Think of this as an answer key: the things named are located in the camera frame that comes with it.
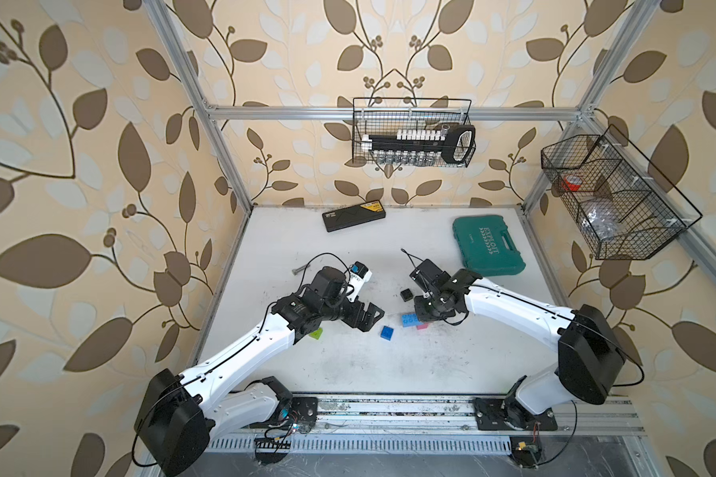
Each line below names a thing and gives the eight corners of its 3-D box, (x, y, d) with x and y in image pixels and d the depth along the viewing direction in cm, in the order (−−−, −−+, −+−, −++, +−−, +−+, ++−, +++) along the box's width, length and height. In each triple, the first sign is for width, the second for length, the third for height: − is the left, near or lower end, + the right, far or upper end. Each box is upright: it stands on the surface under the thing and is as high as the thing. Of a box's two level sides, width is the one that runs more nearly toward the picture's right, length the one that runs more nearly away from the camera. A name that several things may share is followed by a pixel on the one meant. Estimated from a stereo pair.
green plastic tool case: (464, 275, 102) (468, 267, 98) (452, 224, 118) (455, 215, 114) (521, 275, 102) (527, 267, 98) (501, 224, 118) (505, 215, 114)
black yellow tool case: (326, 231, 115) (326, 227, 113) (322, 217, 120) (321, 212, 118) (385, 217, 120) (385, 212, 118) (378, 203, 125) (378, 199, 123)
